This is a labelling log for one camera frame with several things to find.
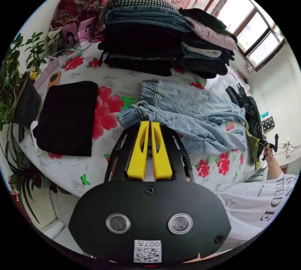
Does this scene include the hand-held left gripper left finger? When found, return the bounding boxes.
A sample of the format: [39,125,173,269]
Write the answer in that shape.
[127,121,150,180]

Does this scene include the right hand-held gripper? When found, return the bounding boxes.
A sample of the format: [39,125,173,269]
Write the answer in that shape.
[257,139,275,161]

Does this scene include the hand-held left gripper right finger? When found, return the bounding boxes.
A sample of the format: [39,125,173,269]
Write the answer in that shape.
[151,121,173,180]

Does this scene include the light blue jeans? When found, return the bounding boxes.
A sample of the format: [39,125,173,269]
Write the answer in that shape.
[116,79,249,156]

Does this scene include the person's right forearm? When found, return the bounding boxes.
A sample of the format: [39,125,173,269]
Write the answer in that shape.
[267,155,284,180]

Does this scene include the person's right hand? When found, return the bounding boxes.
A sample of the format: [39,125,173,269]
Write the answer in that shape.
[264,145,275,160]

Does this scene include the heap of dark clothes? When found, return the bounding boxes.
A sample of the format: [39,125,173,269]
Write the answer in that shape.
[225,83,267,170]

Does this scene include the person's body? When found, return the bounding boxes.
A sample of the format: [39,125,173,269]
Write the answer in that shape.
[216,173,299,248]

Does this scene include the bed with floral sheet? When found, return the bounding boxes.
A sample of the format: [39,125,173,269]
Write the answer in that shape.
[18,39,269,199]

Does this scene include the folded black garment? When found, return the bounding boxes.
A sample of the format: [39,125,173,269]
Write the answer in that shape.
[32,81,98,157]

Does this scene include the pile of clothes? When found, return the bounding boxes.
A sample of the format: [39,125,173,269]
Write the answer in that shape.
[98,0,238,79]

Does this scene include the long-leaved potted plant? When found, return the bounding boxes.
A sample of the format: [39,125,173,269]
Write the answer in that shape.
[0,121,61,224]

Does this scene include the pink printed box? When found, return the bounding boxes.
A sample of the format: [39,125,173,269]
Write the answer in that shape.
[61,17,100,50]

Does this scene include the potted green leafy plant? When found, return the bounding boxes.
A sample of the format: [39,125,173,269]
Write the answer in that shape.
[0,31,47,132]

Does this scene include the window with brown frame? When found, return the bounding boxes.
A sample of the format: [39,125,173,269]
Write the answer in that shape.
[211,0,287,73]

